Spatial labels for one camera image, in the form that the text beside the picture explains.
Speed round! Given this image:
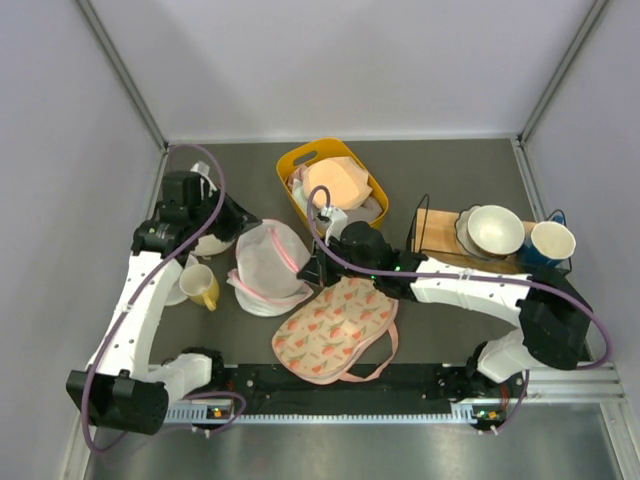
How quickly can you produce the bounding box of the white garment in basket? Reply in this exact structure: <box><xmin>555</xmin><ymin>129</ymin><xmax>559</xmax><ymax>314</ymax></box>
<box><xmin>291</xmin><ymin>178</ymin><xmax>308</xmax><ymax>217</ymax></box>

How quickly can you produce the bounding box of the scalloped white plate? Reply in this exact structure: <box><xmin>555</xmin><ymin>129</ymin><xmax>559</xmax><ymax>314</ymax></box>
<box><xmin>454</xmin><ymin>205</ymin><xmax>480</xmax><ymax>255</ymax></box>

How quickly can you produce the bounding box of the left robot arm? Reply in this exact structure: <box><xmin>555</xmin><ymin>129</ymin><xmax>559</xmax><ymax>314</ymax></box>
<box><xmin>66</xmin><ymin>162</ymin><xmax>261</xmax><ymax>435</ymax></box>

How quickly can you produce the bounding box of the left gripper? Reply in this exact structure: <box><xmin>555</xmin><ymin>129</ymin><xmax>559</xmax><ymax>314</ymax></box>
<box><xmin>189</xmin><ymin>183</ymin><xmax>261</xmax><ymax>242</ymax></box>

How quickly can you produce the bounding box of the peach padded bra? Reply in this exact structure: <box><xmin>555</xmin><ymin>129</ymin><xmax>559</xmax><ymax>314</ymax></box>
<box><xmin>303</xmin><ymin>156</ymin><xmax>372</xmax><ymax>210</ymax></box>

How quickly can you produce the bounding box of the grey garment in basket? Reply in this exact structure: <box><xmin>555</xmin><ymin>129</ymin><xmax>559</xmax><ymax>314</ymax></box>
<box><xmin>346</xmin><ymin>196</ymin><xmax>383</xmax><ymax>229</ymax></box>

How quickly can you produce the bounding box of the yellow mug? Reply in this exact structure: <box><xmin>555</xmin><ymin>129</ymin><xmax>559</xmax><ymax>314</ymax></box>
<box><xmin>179</xmin><ymin>264</ymin><xmax>220</xmax><ymax>311</ymax></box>

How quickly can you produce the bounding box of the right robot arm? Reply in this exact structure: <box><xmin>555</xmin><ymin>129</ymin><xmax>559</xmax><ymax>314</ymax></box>
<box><xmin>297</xmin><ymin>222</ymin><xmax>591</xmax><ymax>396</ymax></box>

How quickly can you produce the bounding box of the white ceramic bowl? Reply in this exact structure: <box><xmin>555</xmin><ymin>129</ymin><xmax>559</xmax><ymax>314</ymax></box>
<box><xmin>467</xmin><ymin>205</ymin><xmax>526</xmax><ymax>256</ymax></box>

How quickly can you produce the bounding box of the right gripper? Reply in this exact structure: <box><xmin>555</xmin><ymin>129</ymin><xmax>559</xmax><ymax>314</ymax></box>
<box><xmin>299</xmin><ymin>233</ymin><xmax>379</xmax><ymax>288</ymax></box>

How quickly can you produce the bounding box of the tulip print bra bag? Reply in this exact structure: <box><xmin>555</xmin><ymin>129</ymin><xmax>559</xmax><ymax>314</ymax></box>
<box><xmin>271</xmin><ymin>278</ymin><xmax>399</xmax><ymax>385</ymax></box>

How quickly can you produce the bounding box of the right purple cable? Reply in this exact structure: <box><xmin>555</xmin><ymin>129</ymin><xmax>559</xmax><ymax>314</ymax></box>
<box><xmin>306</xmin><ymin>185</ymin><xmax>614</xmax><ymax>435</ymax></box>

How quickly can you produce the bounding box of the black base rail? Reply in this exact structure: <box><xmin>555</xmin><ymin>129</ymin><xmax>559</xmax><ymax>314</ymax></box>
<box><xmin>217</xmin><ymin>364</ymin><xmax>473</xmax><ymax>415</ymax></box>

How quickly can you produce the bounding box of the yellow plastic basket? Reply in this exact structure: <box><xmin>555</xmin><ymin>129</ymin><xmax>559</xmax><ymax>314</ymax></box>
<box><xmin>276</xmin><ymin>137</ymin><xmax>389</xmax><ymax>228</ymax></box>

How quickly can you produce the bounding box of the black wire wooden rack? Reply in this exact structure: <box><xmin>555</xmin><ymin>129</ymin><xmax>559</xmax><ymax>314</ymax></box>
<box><xmin>406</xmin><ymin>194</ymin><xmax>544</xmax><ymax>274</ymax></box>

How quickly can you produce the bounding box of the white saucer plate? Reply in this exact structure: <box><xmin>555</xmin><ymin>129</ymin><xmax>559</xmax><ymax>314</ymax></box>
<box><xmin>165</xmin><ymin>255</ymin><xmax>199</xmax><ymax>307</ymax></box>

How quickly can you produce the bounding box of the empty pink-trimmed mesh laundry bag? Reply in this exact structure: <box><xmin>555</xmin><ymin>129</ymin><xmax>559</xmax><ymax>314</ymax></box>
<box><xmin>235</xmin><ymin>287</ymin><xmax>313</xmax><ymax>318</ymax></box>

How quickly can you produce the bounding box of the white pink-trimmed mesh laundry bag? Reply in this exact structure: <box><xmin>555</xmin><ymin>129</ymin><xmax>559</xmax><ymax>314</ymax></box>
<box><xmin>227</xmin><ymin>219</ymin><xmax>311</xmax><ymax>302</ymax></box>

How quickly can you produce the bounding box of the blue paper cup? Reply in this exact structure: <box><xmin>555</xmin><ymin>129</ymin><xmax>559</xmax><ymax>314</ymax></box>
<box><xmin>516</xmin><ymin>221</ymin><xmax>577</xmax><ymax>267</ymax></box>

